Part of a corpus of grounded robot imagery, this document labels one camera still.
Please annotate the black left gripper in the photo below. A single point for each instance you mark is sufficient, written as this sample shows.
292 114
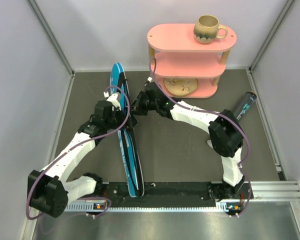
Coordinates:
120 113

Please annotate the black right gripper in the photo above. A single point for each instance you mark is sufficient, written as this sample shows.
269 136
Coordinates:
136 108

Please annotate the blue sport racket bag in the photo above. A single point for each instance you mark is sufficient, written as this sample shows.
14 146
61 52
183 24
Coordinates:
127 142

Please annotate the black shuttlecock tube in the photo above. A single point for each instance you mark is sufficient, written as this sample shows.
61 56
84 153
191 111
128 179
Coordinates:
246 103

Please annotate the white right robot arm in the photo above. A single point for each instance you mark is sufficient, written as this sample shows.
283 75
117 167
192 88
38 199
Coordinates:
178 110

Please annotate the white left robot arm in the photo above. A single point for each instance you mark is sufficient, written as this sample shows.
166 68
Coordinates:
48 190

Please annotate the round painted beige coaster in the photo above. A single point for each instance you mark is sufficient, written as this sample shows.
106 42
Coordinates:
180 86

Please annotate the pink three-tier shelf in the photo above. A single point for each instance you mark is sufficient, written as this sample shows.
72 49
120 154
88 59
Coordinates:
178 55

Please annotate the beige ceramic mug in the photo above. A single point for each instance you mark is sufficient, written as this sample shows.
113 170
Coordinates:
208 28

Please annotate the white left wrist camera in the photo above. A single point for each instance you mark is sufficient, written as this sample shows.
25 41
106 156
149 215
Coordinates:
113 98

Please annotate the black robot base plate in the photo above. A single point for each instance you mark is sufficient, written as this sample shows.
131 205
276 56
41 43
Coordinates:
174 194

